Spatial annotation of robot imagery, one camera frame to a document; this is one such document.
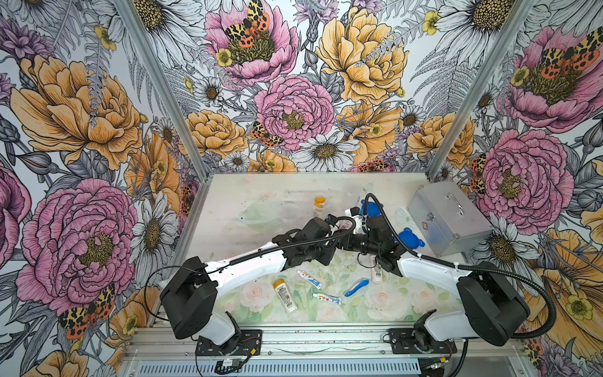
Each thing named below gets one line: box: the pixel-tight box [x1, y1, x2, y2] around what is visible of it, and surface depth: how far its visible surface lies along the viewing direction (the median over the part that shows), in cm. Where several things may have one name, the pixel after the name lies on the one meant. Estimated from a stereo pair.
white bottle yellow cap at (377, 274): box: [372, 263, 383, 285], surface depth 89 cm
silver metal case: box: [406, 180, 494, 257], surface depth 90 cm
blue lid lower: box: [398, 226, 426, 249], surface depth 101 cm
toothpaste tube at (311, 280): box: [296, 269, 323, 290], surface depth 89 cm
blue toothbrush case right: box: [343, 278, 370, 297], surface depth 87 cm
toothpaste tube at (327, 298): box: [312, 292, 342, 305], surface depth 84 cm
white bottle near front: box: [273, 278, 299, 314], surface depth 83 cm
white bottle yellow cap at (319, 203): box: [314, 196, 326, 212], surface depth 99 cm
